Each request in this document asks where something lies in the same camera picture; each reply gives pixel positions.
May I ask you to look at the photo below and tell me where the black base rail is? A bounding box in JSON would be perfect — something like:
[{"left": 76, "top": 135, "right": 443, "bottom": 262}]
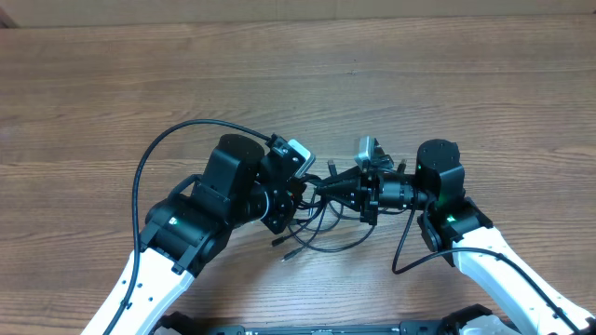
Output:
[{"left": 156, "top": 304, "right": 522, "bottom": 335}]

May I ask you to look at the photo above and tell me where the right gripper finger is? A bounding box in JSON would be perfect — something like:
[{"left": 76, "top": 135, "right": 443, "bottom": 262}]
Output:
[
  {"left": 316, "top": 183, "right": 363, "bottom": 209},
  {"left": 319, "top": 167, "right": 363, "bottom": 187}
]

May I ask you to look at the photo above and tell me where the black usb cable bundle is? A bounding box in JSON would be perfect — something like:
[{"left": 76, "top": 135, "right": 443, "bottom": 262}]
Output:
[{"left": 270, "top": 158, "right": 378, "bottom": 262}]

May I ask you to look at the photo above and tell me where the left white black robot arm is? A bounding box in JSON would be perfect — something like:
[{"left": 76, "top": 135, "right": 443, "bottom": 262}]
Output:
[{"left": 84, "top": 134, "right": 316, "bottom": 334}]

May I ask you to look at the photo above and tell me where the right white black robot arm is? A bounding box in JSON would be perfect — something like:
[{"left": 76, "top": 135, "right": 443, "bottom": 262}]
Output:
[{"left": 316, "top": 138, "right": 595, "bottom": 334}]

